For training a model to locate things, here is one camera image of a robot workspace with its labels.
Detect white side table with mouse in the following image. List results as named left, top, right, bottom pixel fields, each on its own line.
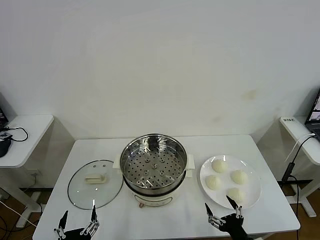
left=0, top=114, right=55, bottom=228

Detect steel steamer pot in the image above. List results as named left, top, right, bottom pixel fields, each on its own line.
left=112, top=152, right=196, bottom=208

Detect black looped desk cable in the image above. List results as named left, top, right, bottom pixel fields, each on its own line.
left=0, top=125, right=29, bottom=143

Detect white hanging cable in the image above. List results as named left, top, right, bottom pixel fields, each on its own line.
left=284, top=133, right=316, bottom=164

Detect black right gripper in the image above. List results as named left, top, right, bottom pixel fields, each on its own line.
left=204, top=195, right=250, bottom=240

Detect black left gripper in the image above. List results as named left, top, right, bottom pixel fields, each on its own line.
left=53, top=198, right=101, bottom=240

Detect black laptop beside mouse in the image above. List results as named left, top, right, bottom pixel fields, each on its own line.
left=0, top=92, right=10, bottom=131

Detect white floor cable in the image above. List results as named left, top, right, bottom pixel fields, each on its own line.
left=0, top=199, right=33, bottom=226

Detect stainless steel steamer basket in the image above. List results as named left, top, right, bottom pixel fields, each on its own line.
left=119, top=133, right=188, bottom=190

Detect black laptop with white cable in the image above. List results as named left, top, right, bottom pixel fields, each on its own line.
left=305, top=87, right=320, bottom=138

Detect black computer mouse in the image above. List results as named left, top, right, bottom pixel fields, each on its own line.
left=0, top=138, right=13, bottom=158

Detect round glass pot lid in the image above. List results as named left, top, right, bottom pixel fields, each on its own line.
left=67, top=158, right=124, bottom=210

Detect black cable with adapter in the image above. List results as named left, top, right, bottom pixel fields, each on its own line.
left=281, top=136, right=320, bottom=240

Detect black metal floor bar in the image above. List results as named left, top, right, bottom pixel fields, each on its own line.
left=278, top=178, right=315, bottom=187

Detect white steamed baozi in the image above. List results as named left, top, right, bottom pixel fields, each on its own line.
left=226, top=187, right=247, bottom=203
left=205, top=174, right=222, bottom=190
left=211, top=158, right=229, bottom=173
left=230, top=169, right=249, bottom=185

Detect white round plate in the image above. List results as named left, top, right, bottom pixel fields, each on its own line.
left=199, top=154, right=262, bottom=210

